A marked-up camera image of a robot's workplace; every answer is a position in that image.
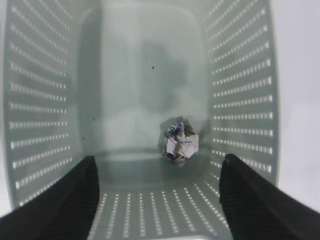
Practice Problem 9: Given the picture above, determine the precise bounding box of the grey paper ball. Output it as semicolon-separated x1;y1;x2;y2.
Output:
162;118;200;168

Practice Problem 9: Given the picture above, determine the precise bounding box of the green plastic basket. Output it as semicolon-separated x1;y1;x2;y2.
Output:
0;0;279;240

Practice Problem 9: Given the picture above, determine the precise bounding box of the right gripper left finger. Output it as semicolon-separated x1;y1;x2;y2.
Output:
0;156;100;240

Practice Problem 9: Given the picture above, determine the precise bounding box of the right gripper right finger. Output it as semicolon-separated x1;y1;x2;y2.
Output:
219;153;320;240

